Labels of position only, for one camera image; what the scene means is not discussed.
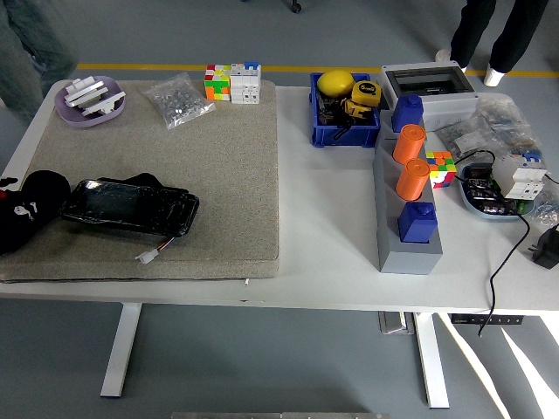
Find white table leg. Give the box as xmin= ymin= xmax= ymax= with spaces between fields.
xmin=412 ymin=312 xmax=451 ymax=410
xmin=100 ymin=302 xmax=143 ymax=399

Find dark circuit boards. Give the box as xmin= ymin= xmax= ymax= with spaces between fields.
xmin=462 ymin=164 xmax=521 ymax=216

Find light blue tray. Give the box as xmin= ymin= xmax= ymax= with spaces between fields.
xmin=458 ymin=162 xmax=538 ymax=223

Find black rag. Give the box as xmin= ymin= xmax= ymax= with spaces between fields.
xmin=0 ymin=169 xmax=72 ymax=257

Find clear bag of screws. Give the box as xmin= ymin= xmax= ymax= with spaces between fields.
xmin=140 ymin=72 xmax=217 ymax=130

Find black power adapter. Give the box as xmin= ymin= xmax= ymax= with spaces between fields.
xmin=528 ymin=223 xmax=559 ymax=271

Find grey electrical enclosure box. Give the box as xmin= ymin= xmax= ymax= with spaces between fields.
xmin=378 ymin=63 xmax=478 ymax=132

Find white circuit breaker block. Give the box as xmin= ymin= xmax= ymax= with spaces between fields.
xmin=230 ymin=60 xmax=262 ymax=106
xmin=492 ymin=151 xmax=548 ymax=203

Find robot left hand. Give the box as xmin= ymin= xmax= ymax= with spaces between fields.
xmin=0 ymin=175 xmax=19 ymax=201

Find orange cylinder peg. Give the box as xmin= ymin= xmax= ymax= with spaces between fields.
xmin=395 ymin=158 xmax=431 ymax=202
xmin=392 ymin=123 xmax=427 ymax=165

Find person in black trousers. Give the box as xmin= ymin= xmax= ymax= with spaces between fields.
xmin=435 ymin=0 xmax=550 ymax=87

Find colourful puzzle cube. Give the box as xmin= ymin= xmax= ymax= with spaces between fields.
xmin=204 ymin=64 xmax=232 ymax=102
xmin=425 ymin=150 xmax=458 ymax=190

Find white T-shaped bracket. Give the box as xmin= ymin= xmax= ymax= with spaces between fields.
xmin=80 ymin=90 xmax=127 ymax=117

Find yellow round tape measure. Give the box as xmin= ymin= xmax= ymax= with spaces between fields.
xmin=351 ymin=79 xmax=382 ymax=106

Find white metal bar stack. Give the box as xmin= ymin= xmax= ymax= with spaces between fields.
xmin=64 ymin=75 xmax=110 ymax=108

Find large clear parts bag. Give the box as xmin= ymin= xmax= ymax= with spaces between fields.
xmin=469 ymin=94 xmax=542 ymax=158

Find clear bag of rings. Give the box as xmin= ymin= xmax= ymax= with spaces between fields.
xmin=535 ymin=172 xmax=559 ymax=228

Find purple plastic tray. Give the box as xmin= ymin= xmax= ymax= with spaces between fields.
xmin=53 ymin=75 xmax=127 ymax=129

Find person in jeans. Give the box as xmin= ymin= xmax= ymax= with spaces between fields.
xmin=0 ymin=0 xmax=80 ymax=126

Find blue square peg block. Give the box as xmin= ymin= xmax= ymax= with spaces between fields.
xmin=391 ymin=93 xmax=424 ymax=134
xmin=397 ymin=201 xmax=439 ymax=244

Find grey-brown felt mat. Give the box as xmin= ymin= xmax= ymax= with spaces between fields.
xmin=0 ymin=79 xmax=280 ymax=285

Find small clear labelled bag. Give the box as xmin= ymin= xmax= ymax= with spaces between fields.
xmin=434 ymin=122 xmax=497 ymax=161

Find white connector with wires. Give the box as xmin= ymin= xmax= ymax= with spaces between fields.
xmin=135 ymin=237 xmax=180 ymax=266

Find grey stepped block holder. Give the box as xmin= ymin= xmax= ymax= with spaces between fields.
xmin=372 ymin=108 xmax=445 ymax=276

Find blue plastic bin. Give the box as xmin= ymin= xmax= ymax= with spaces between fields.
xmin=309 ymin=72 xmax=382 ymax=149

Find yellow oval ball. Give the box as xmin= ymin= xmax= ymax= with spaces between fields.
xmin=316 ymin=69 xmax=355 ymax=98

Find black table control panel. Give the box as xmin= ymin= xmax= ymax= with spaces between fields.
xmin=451 ymin=313 xmax=524 ymax=326

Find black glossy panel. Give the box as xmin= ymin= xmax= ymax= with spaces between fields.
xmin=59 ymin=173 xmax=201 ymax=238

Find grey under-table control box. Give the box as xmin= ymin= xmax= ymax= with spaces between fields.
xmin=378 ymin=311 xmax=416 ymax=336

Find black power cable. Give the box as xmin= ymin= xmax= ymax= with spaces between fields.
xmin=453 ymin=149 xmax=559 ymax=338

